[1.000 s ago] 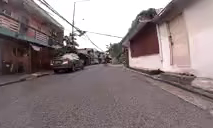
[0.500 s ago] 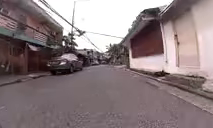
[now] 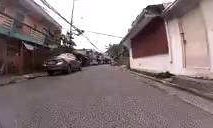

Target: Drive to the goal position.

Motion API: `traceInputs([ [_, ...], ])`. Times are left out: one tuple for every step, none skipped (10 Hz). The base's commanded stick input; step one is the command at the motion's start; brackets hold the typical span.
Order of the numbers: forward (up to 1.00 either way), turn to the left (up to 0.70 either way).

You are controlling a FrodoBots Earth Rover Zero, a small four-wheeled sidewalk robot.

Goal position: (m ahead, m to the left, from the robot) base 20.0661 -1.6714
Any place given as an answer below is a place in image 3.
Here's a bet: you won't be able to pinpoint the grey asphalt road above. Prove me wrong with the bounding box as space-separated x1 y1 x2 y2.
0 64 213 128

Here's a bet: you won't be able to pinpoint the grey sedan car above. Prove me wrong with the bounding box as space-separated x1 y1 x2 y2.
43 52 83 76

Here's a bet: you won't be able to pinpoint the tree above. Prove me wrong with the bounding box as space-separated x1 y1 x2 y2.
60 31 78 54

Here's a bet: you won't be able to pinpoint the utility pole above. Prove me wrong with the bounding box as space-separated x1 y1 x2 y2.
69 0 76 38

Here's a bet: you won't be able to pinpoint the white building with red shutter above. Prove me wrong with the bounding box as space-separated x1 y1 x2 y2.
121 0 213 76

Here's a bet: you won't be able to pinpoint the concrete sidewalk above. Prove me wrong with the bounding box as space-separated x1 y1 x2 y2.
125 67 213 118

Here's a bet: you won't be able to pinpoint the red building with green awning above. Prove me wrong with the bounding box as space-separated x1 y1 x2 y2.
0 0 63 77

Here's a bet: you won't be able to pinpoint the concrete sidewalk strip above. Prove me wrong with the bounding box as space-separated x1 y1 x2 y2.
0 71 49 88

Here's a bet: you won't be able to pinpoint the overhead wires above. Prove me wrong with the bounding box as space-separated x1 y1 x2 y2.
39 0 124 54

